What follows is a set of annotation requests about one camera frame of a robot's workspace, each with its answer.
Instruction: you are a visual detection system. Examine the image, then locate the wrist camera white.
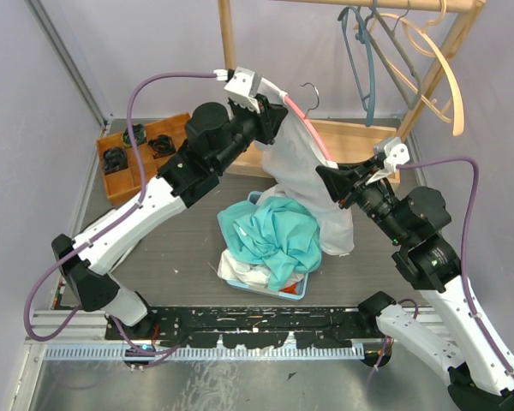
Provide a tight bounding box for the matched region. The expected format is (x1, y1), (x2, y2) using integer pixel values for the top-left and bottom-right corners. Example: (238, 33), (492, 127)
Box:
(224, 67), (261, 114)
(366, 136), (410, 185)

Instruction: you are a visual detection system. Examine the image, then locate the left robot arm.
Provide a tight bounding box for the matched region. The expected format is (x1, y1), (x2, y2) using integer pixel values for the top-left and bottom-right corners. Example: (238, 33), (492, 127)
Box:
(51, 94), (289, 339)

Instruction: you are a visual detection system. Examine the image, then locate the pink hanger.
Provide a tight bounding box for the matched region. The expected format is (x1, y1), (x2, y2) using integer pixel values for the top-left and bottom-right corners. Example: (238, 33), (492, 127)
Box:
(278, 91), (337, 169)

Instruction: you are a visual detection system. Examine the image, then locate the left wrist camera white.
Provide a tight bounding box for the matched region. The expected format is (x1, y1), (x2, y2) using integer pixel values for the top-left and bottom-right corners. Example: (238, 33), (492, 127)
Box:
(224, 67), (261, 114)

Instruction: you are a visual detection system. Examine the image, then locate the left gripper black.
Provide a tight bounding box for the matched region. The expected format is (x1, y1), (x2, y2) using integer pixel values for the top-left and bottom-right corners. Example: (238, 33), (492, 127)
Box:
(214, 94), (290, 174)

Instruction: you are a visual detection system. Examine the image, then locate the beige wooden hanger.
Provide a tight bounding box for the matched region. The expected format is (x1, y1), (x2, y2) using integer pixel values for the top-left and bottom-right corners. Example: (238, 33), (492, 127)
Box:
(371, 1), (464, 136)

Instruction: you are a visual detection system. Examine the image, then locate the aluminium frame rail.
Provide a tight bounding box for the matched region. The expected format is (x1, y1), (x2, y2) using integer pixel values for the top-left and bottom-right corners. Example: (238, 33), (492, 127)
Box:
(25, 306), (492, 361)

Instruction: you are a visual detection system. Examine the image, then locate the light blue plastic basket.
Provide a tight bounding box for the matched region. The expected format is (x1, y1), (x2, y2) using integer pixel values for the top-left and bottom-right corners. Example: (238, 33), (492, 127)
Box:
(217, 190), (311, 302)

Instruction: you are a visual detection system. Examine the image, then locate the white t shirt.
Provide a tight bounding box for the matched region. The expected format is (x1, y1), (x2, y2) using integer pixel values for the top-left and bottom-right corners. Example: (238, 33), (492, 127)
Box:
(218, 249), (305, 291)

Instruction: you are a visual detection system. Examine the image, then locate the grey metal hanger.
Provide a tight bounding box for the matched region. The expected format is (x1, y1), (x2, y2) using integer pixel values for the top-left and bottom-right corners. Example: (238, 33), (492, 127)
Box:
(366, 0), (423, 110)

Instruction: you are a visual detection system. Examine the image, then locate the black white striped cloth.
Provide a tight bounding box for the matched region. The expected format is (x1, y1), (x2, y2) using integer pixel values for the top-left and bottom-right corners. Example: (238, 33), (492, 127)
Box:
(75, 209), (140, 275)

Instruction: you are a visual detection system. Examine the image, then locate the wooden clothes rack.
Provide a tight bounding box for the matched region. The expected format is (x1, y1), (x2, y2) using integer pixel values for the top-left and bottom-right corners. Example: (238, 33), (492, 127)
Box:
(217, 0), (486, 186)

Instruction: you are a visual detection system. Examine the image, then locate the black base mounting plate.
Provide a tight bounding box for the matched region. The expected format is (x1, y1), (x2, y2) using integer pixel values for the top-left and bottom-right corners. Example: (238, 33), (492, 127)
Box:
(124, 307), (384, 349)

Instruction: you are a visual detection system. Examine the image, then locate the teal t shirt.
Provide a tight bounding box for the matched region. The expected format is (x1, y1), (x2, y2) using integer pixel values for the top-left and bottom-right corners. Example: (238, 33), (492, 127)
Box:
(218, 197), (323, 292)

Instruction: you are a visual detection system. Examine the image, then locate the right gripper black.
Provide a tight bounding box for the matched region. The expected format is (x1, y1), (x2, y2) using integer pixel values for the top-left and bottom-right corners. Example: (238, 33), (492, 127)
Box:
(316, 154), (410, 245)

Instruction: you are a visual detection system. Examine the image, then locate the orange t shirt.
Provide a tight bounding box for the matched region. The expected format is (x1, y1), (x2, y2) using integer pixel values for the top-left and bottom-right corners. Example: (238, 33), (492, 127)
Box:
(280, 282), (302, 295)

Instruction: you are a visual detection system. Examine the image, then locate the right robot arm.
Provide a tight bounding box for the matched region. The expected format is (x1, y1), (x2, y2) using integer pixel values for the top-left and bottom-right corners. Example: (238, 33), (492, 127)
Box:
(316, 154), (514, 410)

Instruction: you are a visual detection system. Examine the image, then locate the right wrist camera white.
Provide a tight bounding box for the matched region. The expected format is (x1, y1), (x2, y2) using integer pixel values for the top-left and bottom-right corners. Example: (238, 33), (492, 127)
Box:
(366, 136), (410, 185)

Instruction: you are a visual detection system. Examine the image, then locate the grey blue hanger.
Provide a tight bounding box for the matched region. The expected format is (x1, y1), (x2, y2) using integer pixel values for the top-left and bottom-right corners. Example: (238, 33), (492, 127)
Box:
(337, 6), (376, 127)

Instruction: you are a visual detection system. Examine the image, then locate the dark rolled sock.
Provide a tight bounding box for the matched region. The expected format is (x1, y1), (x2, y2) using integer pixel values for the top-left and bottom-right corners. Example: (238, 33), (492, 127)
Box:
(147, 134), (176, 158)
(122, 123), (146, 148)
(102, 146), (128, 176)

